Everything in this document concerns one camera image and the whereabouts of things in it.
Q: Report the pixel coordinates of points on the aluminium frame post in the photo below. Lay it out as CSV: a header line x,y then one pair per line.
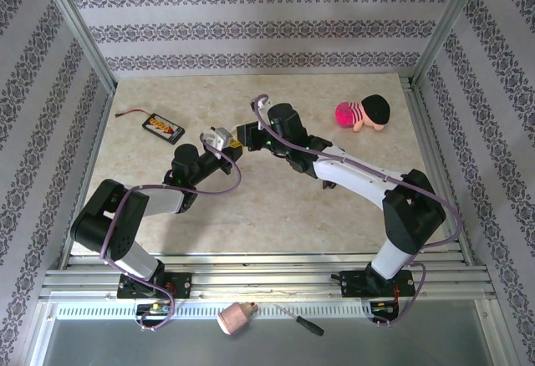
x,y
448,27
80,27

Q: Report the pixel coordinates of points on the black folding stand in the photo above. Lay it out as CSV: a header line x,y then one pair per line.
x,y
328,185

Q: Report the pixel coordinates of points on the aluminium side rail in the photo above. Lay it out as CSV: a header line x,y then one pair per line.
x,y
418,103

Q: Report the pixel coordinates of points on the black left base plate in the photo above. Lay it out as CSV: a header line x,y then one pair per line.
x,y
181,286

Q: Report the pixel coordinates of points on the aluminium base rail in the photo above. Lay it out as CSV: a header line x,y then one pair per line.
x,y
271,276

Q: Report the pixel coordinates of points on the pink plush doll black hat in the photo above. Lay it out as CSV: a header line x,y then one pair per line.
x,y
376,109

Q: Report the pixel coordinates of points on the small electronics board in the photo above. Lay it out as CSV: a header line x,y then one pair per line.
x,y
382,308
155,308

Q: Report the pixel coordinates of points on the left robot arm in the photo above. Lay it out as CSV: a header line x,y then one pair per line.
x,y
121,232

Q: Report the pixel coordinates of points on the pink cylindrical bottle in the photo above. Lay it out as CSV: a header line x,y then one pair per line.
x,y
234,318

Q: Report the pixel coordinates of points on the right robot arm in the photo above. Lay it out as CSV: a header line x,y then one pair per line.
x,y
351,174

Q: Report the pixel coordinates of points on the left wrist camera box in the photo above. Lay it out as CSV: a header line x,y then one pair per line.
x,y
217,138

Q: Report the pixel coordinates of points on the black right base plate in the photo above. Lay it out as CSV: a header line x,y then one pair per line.
x,y
353,284

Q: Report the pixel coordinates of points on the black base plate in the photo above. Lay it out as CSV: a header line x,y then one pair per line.
x,y
181,286
353,284

